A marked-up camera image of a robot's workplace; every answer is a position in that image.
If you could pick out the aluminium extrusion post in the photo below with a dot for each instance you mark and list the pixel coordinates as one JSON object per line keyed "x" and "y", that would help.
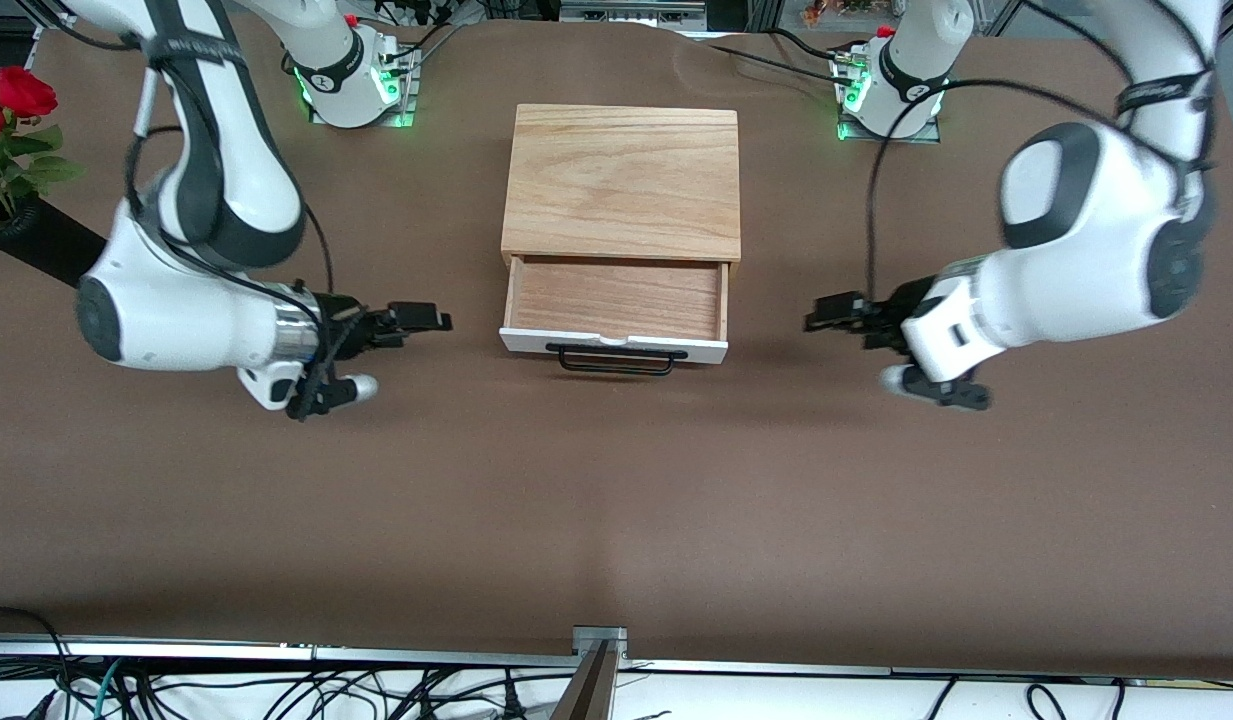
{"x": 596, "y": 670}

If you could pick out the tall black vase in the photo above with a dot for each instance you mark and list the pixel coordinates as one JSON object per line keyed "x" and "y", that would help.
{"x": 51, "y": 250}

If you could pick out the orange background clutter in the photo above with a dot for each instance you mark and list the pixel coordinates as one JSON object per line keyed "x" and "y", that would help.
{"x": 836, "y": 12}

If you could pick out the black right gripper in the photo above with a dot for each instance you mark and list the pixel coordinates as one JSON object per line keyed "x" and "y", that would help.
{"x": 348, "y": 328}

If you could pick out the green rose leaves and stems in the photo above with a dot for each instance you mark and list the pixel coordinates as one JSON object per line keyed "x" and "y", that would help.
{"x": 31, "y": 165}

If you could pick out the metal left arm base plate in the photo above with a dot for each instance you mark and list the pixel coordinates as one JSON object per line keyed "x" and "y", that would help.
{"x": 931, "y": 132}

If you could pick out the grey background device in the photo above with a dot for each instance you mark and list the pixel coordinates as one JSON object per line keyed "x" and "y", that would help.
{"x": 631, "y": 12}

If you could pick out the brown table cover mat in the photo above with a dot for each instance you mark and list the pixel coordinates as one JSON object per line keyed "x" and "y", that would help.
{"x": 616, "y": 480}

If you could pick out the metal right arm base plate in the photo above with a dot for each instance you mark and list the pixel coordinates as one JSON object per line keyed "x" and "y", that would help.
{"x": 404, "y": 95}

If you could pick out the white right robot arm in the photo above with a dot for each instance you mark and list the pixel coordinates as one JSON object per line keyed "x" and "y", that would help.
{"x": 206, "y": 200}

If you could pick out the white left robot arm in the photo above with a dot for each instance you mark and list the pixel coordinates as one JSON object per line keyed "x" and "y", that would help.
{"x": 1086, "y": 250}

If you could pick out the aluminium table edge rail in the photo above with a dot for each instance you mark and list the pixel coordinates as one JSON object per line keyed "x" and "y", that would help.
{"x": 276, "y": 652}

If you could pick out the light wooden drawer cabinet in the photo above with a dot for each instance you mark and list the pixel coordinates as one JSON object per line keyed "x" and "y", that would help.
{"x": 621, "y": 180}

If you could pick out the wooden drawer white front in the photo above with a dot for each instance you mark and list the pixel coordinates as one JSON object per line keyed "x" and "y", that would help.
{"x": 616, "y": 295}

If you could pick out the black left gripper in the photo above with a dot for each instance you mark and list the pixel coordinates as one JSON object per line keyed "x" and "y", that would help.
{"x": 894, "y": 307}

